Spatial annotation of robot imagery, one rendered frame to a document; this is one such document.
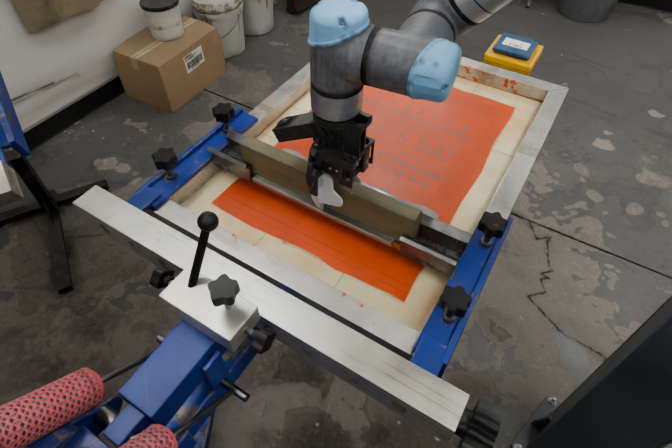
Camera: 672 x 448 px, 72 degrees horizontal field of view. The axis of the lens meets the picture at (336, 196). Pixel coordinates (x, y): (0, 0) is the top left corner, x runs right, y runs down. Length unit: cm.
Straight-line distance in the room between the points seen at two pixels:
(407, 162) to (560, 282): 126
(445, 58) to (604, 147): 229
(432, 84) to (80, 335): 172
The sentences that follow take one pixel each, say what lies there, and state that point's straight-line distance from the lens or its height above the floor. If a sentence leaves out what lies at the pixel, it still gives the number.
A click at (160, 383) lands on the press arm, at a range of 66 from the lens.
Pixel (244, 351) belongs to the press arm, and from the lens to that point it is 79.
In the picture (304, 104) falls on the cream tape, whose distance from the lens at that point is 113.
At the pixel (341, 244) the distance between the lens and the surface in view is 83.
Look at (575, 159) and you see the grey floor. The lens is 268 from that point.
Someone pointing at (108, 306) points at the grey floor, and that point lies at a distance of 206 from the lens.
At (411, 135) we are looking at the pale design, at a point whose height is 95.
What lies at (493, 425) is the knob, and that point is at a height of 105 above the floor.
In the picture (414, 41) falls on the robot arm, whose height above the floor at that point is 134.
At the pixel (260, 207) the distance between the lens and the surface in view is 90.
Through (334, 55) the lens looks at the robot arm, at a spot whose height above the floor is 132.
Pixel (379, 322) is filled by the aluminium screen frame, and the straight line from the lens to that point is 72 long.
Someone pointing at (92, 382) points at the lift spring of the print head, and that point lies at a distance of 66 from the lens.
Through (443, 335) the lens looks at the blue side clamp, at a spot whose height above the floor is 100.
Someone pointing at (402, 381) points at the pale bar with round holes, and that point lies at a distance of 63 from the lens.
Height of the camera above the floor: 162
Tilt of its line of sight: 47 degrees down
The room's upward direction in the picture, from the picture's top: straight up
